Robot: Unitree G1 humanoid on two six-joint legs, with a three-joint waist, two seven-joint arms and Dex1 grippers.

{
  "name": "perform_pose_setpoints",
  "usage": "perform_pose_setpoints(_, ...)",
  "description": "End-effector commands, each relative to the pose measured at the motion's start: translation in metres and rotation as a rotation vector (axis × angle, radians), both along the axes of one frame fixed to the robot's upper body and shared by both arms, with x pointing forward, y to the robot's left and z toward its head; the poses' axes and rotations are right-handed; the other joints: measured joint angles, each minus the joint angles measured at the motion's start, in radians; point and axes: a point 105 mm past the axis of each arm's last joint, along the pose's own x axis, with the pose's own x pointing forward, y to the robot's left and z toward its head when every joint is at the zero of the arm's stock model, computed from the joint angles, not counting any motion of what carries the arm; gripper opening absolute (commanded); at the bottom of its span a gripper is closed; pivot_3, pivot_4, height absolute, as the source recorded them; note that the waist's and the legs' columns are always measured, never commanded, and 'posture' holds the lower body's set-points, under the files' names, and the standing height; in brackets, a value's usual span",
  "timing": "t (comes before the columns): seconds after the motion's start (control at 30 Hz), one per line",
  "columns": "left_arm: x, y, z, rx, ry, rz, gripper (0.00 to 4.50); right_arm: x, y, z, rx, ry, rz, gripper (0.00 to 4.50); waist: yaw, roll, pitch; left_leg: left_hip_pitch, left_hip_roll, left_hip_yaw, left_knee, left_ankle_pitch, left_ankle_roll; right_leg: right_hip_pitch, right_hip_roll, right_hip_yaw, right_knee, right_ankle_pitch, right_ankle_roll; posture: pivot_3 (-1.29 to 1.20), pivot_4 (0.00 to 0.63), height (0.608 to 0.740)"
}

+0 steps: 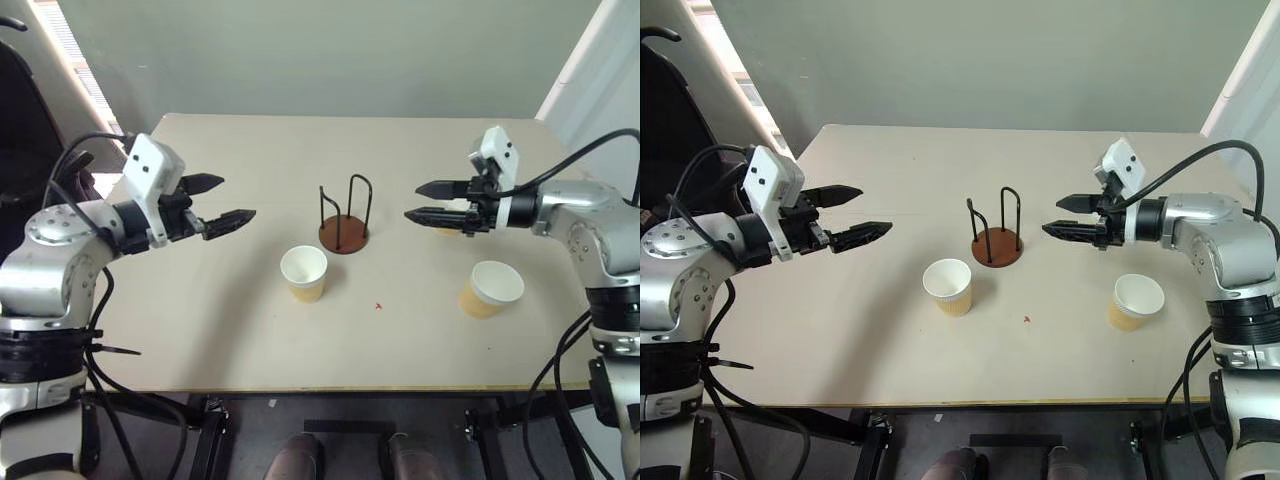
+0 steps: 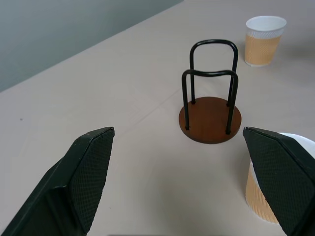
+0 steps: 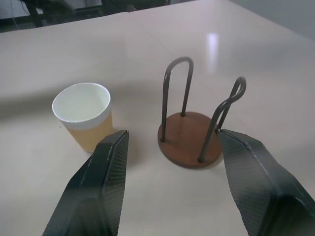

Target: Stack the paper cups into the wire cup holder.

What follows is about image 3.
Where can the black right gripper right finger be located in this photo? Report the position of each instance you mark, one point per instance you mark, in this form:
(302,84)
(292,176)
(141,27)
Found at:
(261,186)

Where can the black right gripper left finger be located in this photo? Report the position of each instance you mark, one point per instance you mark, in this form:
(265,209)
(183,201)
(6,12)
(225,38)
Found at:
(93,186)

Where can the tan paper cup white rim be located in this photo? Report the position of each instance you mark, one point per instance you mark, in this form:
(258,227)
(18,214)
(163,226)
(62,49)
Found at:
(83,115)

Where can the dark office chair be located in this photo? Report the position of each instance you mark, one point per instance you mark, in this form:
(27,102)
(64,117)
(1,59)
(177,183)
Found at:
(81,6)

